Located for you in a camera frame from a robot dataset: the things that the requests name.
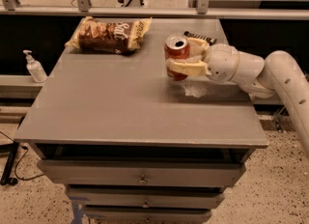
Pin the red coca-cola can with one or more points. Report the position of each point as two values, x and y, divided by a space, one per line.
176 47

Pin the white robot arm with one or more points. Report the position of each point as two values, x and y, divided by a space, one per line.
277 74

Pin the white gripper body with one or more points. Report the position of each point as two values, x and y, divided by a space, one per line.
221 62

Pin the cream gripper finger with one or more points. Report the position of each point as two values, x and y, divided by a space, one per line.
195 68
198 47

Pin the top grey drawer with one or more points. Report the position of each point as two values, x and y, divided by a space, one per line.
142 173

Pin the black stand leg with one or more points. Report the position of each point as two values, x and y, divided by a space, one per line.
10 150

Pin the white pump sanitizer bottle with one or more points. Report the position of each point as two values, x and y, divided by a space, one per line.
35 68

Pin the grey drawer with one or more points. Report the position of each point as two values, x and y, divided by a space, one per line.
148 215
142 173
145 197

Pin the dark wrapped snack bar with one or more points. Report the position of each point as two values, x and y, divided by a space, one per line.
210 41

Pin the brown salt chip bag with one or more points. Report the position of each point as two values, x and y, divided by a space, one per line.
119 37

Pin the bottom grey drawer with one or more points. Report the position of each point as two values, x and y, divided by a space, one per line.
148 215

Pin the grey drawer cabinet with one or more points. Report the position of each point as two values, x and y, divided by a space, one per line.
107 107

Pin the middle grey drawer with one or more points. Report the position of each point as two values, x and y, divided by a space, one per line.
145 197

